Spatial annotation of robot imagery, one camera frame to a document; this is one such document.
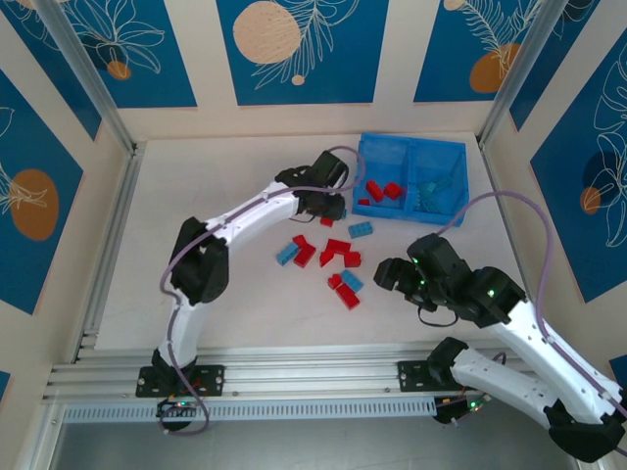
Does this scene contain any aluminium side rail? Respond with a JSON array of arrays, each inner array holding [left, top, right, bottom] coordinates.
[[72, 141, 148, 363], [477, 136, 549, 353]]

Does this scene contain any long red lego brick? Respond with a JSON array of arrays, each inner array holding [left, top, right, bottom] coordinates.
[[335, 284, 362, 311]]

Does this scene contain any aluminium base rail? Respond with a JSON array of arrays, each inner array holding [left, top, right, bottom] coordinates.
[[41, 342, 584, 403]]

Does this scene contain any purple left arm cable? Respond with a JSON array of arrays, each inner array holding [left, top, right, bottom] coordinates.
[[159, 145, 367, 438]]

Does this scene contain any aluminium frame post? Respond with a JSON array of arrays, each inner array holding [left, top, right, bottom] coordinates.
[[477, 0, 569, 146], [33, 0, 138, 154]]

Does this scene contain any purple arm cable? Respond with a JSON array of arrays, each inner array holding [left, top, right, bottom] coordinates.
[[159, 145, 367, 438], [435, 190, 627, 456]]

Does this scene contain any blue panel with beige circle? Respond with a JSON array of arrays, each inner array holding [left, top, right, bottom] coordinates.
[[217, 0, 391, 107]]

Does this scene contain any thin black camera cable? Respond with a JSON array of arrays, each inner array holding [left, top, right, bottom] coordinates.
[[417, 301, 460, 331]]

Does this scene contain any grey slotted cable duct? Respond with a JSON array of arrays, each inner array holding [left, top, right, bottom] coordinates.
[[63, 397, 438, 423]]

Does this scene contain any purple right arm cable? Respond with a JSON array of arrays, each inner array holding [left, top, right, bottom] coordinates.
[[435, 190, 627, 456]]

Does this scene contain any blue two-compartment plastic bin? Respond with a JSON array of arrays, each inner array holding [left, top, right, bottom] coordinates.
[[351, 132, 470, 230]]

